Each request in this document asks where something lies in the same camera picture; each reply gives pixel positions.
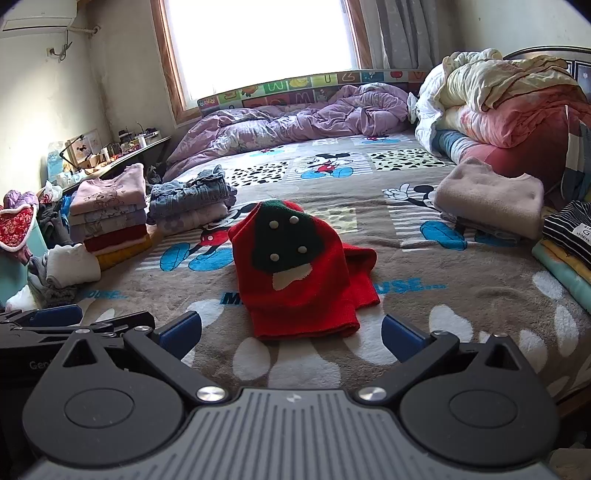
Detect tall stack folded clothes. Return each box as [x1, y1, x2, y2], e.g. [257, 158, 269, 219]
[68, 163, 152, 271]

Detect folded denim clothes stack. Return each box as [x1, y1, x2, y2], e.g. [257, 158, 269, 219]
[147, 165, 238, 225]

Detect white air conditioner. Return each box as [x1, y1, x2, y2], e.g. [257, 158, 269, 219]
[1, 0, 77, 34]

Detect colourful alphabet headboard panel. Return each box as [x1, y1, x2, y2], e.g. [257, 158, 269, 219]
[197, 69, 428, 115]

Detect white folded garment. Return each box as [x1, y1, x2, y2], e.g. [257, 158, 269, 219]
[28, 243, 101, 289]

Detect red knit sweater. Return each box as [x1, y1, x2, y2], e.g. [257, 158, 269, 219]
[228, 200, 380, 341]

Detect grey curtain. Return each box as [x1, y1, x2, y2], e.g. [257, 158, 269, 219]
[360, 0, 440, 69]

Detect red patterned cushion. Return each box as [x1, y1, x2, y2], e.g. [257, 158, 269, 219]
[0, 204, 37, 253]

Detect striped folded clothes stack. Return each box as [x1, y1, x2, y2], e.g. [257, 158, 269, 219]
[532, 200, 590, 312]

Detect folded beige sweater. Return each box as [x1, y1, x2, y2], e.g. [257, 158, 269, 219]
[434, 158, 544, 240]

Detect window with wooden frame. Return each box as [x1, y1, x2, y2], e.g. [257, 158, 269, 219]
[150, 1, 372, 124]

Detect pile of folded quilts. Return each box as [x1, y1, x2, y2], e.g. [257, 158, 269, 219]
[409, 49, 590, 189]

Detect purple crumpled duvet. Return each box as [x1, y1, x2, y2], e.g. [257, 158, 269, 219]
[163, 83, 409, 181]

